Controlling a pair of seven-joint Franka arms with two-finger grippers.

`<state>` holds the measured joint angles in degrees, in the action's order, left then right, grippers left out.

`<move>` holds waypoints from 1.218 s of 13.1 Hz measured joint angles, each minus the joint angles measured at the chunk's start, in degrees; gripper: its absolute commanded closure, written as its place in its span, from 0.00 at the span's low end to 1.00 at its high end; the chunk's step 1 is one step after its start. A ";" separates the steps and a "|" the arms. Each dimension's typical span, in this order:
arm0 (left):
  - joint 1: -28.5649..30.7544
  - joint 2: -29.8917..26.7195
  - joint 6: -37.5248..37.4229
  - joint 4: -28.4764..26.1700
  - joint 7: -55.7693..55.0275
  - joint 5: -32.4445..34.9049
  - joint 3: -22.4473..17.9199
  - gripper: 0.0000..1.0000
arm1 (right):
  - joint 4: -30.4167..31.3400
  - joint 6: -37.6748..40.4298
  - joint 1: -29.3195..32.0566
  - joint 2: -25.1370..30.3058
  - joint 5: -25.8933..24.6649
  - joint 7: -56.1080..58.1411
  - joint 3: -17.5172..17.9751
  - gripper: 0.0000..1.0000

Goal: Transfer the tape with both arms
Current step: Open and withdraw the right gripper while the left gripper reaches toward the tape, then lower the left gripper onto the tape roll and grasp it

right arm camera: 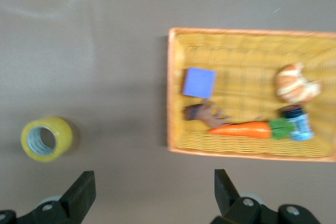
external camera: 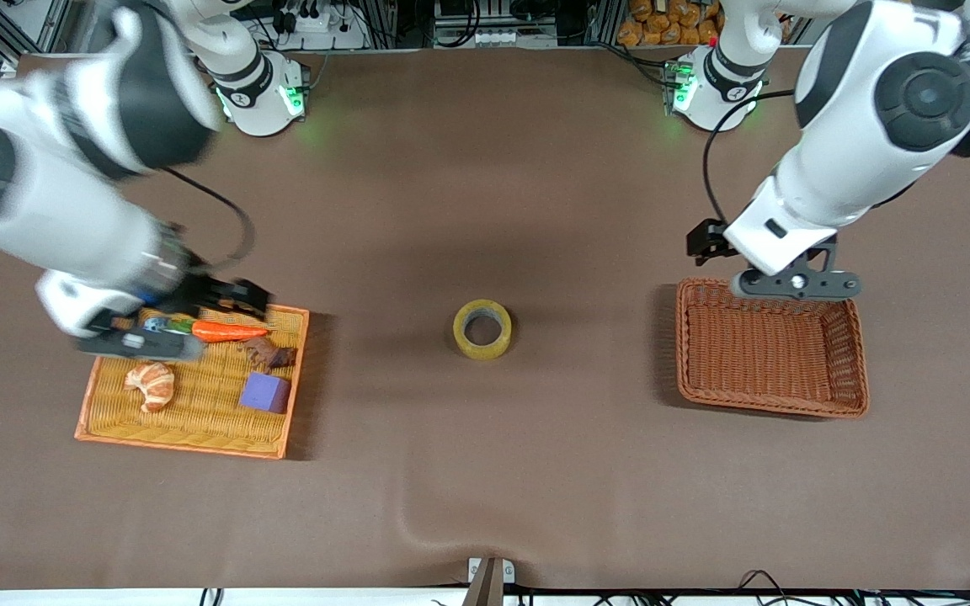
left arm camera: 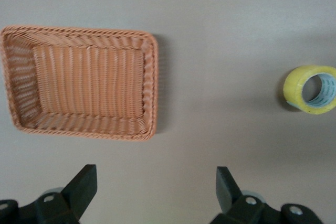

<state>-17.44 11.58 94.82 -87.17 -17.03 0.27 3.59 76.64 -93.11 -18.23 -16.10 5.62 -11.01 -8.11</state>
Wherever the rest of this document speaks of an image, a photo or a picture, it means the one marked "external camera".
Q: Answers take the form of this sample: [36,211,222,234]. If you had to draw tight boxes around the yellow clear tape roll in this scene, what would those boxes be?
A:
[452,299,513,360]

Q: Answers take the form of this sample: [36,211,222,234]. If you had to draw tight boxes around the orange toy carrot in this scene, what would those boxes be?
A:
[167,318,269,344]

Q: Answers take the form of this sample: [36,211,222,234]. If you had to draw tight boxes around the brown toy lion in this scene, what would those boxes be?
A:
[242,335,298,374]

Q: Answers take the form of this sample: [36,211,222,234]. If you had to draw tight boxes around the purple foam cube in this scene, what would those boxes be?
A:
[238,372,293,415]

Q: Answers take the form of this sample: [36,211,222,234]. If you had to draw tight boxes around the toy croissant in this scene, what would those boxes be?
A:
[124,362,176,414]

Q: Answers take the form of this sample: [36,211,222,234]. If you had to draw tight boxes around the brown wicker basket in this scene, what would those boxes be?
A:
[675,278,871,419]

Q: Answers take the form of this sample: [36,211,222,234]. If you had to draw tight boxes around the yellow wicker basket orange rim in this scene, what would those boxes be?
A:
[74,303,311,460]

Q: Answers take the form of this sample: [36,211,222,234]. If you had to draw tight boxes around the bag of orange buns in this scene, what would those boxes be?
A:
[617,0,723,48]

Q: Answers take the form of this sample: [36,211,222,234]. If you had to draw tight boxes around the white power strip with plugs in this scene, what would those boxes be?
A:
[274,0,370,51]

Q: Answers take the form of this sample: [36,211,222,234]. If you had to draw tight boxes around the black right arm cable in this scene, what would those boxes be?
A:
[161,166,255,268]

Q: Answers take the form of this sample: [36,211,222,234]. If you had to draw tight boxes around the black cables under table edge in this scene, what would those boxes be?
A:
[519,570,970,606]

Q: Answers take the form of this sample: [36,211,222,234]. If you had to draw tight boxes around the metal table edge bracket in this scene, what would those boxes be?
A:
[466,556,516,606]

